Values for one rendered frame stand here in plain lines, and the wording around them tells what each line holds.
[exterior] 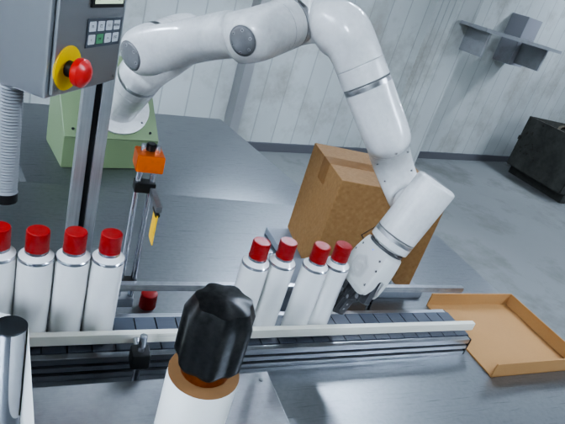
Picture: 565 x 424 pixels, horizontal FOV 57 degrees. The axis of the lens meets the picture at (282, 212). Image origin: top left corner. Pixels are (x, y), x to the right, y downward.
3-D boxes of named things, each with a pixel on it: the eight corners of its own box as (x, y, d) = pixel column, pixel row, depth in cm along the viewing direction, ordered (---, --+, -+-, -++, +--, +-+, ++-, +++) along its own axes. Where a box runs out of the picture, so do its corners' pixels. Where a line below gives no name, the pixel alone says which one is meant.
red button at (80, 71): (60, 55, 66) (81, 62, 65) (77, 52, 69) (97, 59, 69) (57, 84, 67) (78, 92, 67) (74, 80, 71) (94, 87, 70)
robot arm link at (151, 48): (173, 64, 139) (123, 82, 129) (158, 18, 133) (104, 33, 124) (319, 49, 105) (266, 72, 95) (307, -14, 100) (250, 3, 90)
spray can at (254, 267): (225, 339, 98) (253, 248, 89) (219, 320, 102) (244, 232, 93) (251, 338, 100) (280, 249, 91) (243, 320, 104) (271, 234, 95)
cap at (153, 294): (158, 305, 108) (161, 293, 107) (148, 313, 106) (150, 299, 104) (145, 298, 109) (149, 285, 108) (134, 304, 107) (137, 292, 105)
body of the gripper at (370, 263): (365, 223, 106) (332, 265, 109) (391, 251, 98) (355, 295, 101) (388, 235, 110) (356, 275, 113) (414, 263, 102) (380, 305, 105)
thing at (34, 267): (9, 348, 82) (18, 238, 73) (12, 325, 86) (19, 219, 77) (45, 347, 84) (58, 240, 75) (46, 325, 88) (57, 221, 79)
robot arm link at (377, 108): (339, 89, 107) (390, 219, 114) (345, 93, 92) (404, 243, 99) (380, 71, 106) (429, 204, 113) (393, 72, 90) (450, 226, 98)
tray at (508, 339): (490, 378, 119) (498, 364, 117) (425, 304, 140) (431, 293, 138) (575, 369, 132) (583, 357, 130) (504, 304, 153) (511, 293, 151)
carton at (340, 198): (307, 274, 132) (341, 179, 121) (287, 226, 153) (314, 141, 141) (409, 286, 142) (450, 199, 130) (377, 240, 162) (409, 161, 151)
